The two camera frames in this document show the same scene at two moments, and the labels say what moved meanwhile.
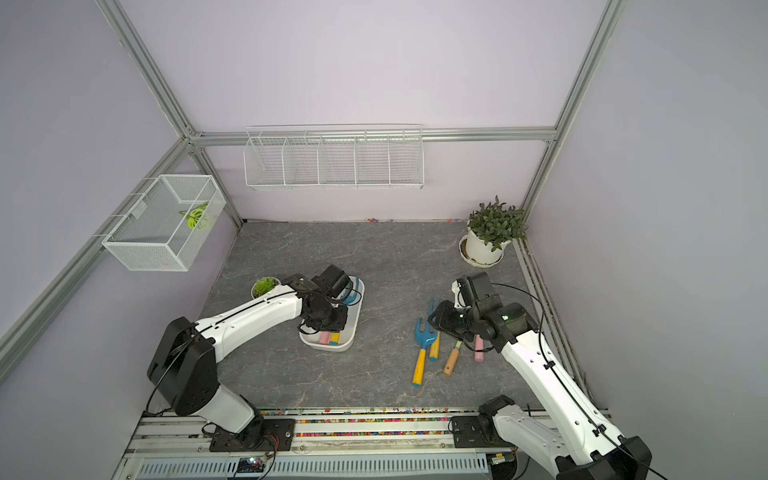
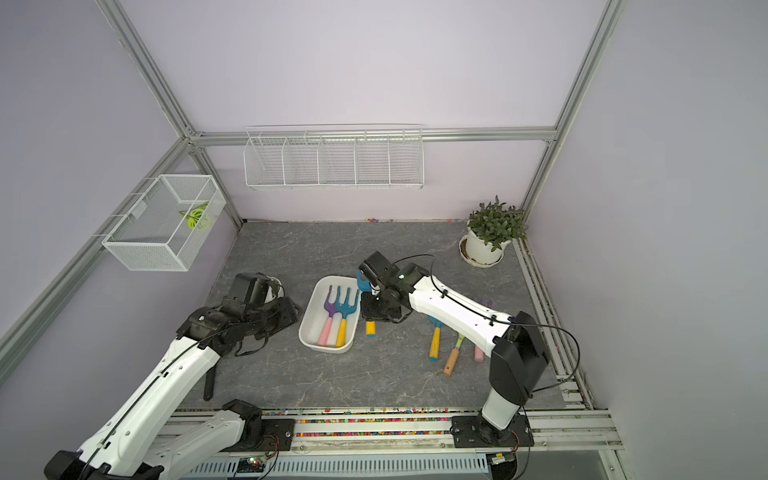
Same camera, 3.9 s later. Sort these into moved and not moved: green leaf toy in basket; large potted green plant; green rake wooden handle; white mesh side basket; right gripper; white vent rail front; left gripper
Moved: right gripper; left gripper
Not moved: large potted green plant; white vent rail front; white mesh side basket; green leaf toy in basket; green rake wooden handle
